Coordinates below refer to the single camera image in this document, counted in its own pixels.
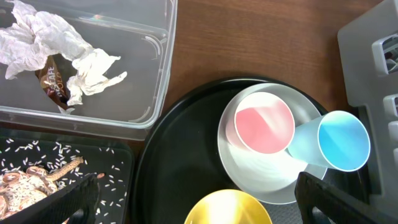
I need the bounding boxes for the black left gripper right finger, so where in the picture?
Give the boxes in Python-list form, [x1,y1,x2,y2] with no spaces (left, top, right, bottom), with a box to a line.
[294,172,397,224]

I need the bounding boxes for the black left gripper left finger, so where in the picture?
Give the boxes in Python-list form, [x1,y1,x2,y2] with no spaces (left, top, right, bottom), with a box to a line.
[2,174,100,224]

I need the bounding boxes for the blue cup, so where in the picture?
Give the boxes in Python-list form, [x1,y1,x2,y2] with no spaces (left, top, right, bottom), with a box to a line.
[288,111,371,172]

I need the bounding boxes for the grey plate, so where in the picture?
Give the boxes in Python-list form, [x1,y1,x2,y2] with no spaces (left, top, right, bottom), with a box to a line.
[217,82,327,205]

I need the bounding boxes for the yellow bowl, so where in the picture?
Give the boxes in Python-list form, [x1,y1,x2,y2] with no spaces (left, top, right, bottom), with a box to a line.
[185,189,272,224]

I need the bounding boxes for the pink cup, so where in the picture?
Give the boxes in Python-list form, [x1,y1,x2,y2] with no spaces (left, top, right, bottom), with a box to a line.
[226,92,295,154]

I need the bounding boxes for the white tissue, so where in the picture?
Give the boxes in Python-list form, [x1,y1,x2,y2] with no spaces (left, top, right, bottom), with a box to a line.
[1,1,127,107]

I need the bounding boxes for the grey dishwasher rack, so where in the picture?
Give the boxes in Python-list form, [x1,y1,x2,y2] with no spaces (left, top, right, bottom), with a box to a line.
[338,0,397,217]

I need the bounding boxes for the clear plastic waste bin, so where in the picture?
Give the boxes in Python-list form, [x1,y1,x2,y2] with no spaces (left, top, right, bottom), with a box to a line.
[1,0,178,141]

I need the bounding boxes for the black rectangular tray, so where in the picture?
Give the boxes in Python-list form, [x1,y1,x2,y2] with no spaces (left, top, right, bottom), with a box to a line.
[1,128,134,223]

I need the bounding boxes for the food scraps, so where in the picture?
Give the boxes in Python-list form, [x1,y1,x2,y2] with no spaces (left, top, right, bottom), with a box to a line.
[1,157,83,220]

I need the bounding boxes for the black round tray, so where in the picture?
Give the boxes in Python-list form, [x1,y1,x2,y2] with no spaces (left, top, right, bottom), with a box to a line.
[130,76,371,224]

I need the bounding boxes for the brown snack wrapper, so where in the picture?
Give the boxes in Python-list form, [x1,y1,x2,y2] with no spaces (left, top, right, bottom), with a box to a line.
[35,55,75,114]

